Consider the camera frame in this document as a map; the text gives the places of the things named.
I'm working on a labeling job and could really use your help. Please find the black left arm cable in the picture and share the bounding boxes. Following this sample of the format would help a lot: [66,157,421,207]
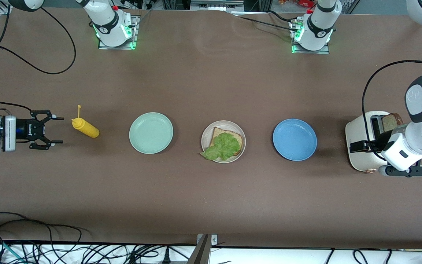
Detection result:
[362,60,422,162]

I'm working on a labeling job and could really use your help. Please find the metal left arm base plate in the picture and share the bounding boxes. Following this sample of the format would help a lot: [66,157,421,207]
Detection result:
[290,18,330,55]

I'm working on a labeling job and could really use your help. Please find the beige plate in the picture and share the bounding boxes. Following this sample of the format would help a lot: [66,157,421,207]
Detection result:
[201,120,247,164]

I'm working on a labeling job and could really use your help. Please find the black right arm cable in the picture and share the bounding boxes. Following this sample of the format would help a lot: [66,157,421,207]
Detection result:
[0,7,77,127]

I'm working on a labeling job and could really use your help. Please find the red packaged item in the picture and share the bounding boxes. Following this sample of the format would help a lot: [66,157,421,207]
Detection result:
[279,0,316,8]

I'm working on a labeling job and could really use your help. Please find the black base cable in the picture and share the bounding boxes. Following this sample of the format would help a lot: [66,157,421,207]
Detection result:
[229,10,301,34]

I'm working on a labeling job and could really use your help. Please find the yellow mustard squeeze bottle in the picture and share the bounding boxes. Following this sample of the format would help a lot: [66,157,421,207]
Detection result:
[71,105,100,139]

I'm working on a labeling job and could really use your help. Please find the blue plate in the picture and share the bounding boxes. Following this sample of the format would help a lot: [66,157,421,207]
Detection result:
[273,118,318,161]

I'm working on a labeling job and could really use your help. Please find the light green plate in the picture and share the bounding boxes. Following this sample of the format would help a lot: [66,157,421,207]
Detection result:
[129,112,174,154]

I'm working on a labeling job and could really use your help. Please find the brown bread slice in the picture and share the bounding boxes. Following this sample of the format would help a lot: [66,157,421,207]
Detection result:
[211,127,243,157]
[381,113,404,133]

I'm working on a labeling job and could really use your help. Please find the metal table bracket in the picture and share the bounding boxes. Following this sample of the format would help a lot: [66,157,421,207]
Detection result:
[187,234,219,264]

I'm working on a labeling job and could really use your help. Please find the green lettuce leaf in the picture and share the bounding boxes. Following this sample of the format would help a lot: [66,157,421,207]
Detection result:
[200,132,241,161]

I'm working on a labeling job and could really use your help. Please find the grey metal box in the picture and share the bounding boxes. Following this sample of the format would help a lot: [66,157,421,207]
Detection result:
[190,0,245,11]

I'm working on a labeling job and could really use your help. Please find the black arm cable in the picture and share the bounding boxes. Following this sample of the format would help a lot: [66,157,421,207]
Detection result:
[0,7,77,127]
[362,60,422,162]

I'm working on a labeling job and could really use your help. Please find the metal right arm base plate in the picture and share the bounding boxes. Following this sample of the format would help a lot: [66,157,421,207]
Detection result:
[97,15,139,50]

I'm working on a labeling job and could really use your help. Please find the white toaster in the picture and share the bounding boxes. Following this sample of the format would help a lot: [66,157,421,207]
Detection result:
[345,111,404,173]

